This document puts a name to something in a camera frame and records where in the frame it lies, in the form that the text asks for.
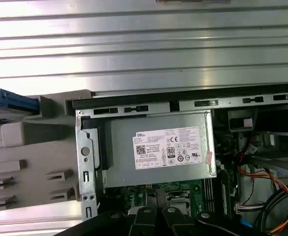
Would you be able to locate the black RAM slot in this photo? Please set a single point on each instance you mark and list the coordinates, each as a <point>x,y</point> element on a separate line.
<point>209,194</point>

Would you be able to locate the green motherboard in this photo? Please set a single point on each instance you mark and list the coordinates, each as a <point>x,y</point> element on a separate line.
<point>134,196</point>

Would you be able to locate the black PC case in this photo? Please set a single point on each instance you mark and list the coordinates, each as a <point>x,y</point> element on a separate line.
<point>80,137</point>

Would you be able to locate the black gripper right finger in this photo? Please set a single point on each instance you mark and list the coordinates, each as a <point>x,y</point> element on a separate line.
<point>173,221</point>

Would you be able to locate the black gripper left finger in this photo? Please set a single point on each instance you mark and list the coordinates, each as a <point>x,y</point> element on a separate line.
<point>144,221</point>

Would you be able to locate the silver drive cage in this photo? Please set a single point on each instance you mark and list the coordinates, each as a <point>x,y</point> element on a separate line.
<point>269,118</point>

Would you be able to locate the grey power supply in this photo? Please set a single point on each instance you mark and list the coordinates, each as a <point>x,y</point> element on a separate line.
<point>124,157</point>

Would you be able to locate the green RAM stick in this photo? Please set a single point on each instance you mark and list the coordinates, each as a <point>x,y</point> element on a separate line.
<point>226,191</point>

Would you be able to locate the CPU socket with silver CPU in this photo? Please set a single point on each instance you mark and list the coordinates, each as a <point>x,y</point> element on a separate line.
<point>181,200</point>

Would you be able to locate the hard disk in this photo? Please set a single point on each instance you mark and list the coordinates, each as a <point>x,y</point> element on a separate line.
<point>11,98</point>

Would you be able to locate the grey parts rack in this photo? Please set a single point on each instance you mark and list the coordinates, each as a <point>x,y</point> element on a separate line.
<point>36,157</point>

